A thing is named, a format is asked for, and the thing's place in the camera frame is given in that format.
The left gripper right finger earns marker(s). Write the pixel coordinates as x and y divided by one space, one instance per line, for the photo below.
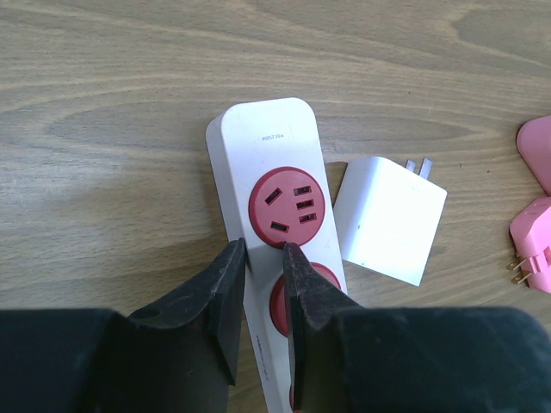
348 358

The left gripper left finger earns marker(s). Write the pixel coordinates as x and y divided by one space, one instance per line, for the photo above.
177 354

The white red power strip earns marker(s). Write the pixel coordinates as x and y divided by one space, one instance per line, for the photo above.
270 177

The small pink plug adapter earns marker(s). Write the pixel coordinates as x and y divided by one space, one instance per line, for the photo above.
530 232

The white charger block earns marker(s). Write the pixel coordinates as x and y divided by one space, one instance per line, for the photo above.
387 215

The pink triangular power socket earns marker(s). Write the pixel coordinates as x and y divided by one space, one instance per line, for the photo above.
533 144

